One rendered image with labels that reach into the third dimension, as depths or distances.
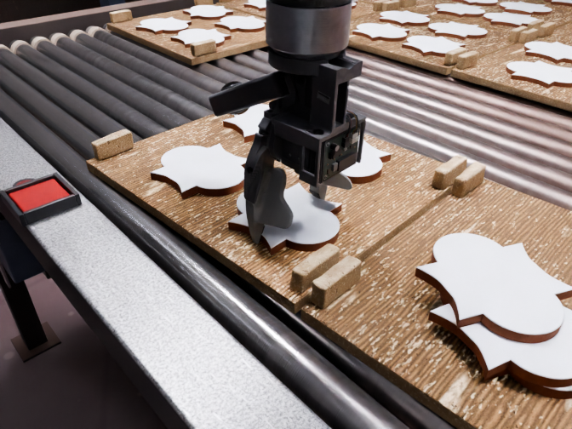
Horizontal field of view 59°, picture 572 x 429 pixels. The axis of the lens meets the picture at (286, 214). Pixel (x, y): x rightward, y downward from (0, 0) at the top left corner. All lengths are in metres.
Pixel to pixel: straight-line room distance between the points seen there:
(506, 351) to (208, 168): 0.43
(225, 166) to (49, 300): 1.41
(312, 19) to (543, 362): 0.33
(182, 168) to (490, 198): 0.40
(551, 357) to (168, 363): 0.32
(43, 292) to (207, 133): 1.36
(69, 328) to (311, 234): 1.42
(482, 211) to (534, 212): 0.06
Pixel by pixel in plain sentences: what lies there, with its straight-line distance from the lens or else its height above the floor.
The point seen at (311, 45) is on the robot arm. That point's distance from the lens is 0.44.
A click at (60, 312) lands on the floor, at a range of 1.95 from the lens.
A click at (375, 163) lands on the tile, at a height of 0.95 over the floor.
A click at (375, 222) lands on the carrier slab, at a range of 0.60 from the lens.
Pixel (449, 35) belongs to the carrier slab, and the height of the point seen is 0.94.
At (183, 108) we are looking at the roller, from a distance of 0.97.
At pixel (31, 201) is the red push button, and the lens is 0.72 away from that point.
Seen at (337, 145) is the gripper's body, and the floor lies 1.07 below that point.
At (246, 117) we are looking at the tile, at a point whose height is 0.95.
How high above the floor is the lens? 1.28
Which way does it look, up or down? 35 degrees down
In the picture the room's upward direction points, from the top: straight up
